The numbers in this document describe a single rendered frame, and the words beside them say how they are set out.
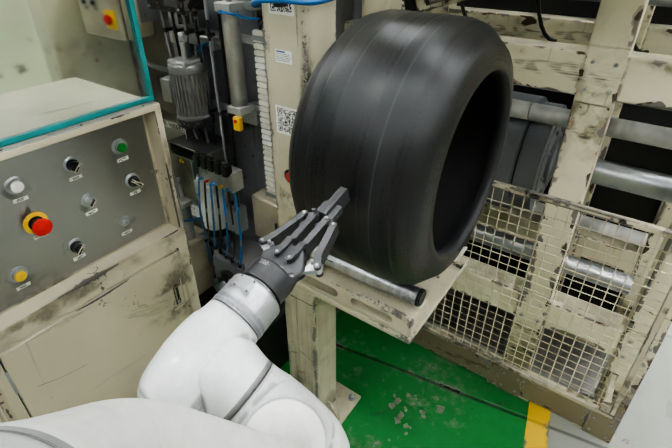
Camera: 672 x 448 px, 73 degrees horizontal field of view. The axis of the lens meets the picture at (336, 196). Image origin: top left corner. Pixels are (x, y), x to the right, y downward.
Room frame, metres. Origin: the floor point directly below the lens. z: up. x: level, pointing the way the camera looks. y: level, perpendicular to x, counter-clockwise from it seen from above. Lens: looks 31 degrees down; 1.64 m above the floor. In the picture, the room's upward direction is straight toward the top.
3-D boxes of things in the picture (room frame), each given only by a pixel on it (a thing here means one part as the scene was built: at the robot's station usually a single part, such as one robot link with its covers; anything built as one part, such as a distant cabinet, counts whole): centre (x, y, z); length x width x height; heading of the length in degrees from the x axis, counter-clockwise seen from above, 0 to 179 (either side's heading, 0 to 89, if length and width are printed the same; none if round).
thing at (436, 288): (1.00, -0.13, 0.80); 0.37 x 0.36 x 0.02; 145
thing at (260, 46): (1.16, 0.17, 1.19); 0.05 x 0.04 x 0.48; 145
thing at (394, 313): (0.89, -0.05, 0.84); 0.36 x 0.09 x 0.06; 55
